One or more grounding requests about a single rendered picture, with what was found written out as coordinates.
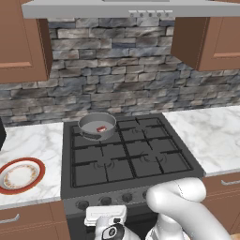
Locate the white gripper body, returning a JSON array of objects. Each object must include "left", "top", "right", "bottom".
[{"left": 83, "top": 204, "right": 128, "bottom": 227}]

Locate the grey metal pot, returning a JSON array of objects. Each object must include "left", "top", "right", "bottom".
[{"left": 77, "top": 112, "right": 118, "bottom": 142}]

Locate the dark grey gas hob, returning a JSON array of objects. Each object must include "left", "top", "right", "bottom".
[{"left": 60, "top": 112, "right": 206, "bottom": 240}]

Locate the brown base cupboard door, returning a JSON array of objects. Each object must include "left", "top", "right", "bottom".
[
  {"left": 202, "top": 191, "right": 240, "bottom": 234},
  {"left": 0, "top": 224, "right": 71, "bottom": 240}
]

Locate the brown drawer front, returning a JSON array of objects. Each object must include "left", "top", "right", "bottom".
[
  {"left": 201, "top": 172, "right": 240, "bottom": 198},
  {"left": 0, "top": 201, "right": 54, "bottom": 233}
]

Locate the red rimmed white plate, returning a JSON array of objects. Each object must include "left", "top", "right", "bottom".
[{"left": 0, "top": 157, "right": 47, "bottom": 196}]

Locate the black appliance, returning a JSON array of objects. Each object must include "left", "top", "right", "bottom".
[{"left": 0, "top": 116, "right": 8, "bottom": 152}]

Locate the grey range hood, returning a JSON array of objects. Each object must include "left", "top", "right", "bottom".
[{"left": 21, "top": 0, "right": 240, "bottom": 20}]

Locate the silver drawer handle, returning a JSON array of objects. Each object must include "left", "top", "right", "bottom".
[
  {"left": 0, "top": 213, "right": 21, "bottom": 225},
  {"left": 220, "top": 179, "right": 240, "bottom": 187}
]

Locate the brown wall cupboard door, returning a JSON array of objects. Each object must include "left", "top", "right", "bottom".
[
  {"left": 0, "top": 0, "right": 53, "bottom": 84},
  {"left": 171, "top": 0, "right": 240, "bottom": 72}
]

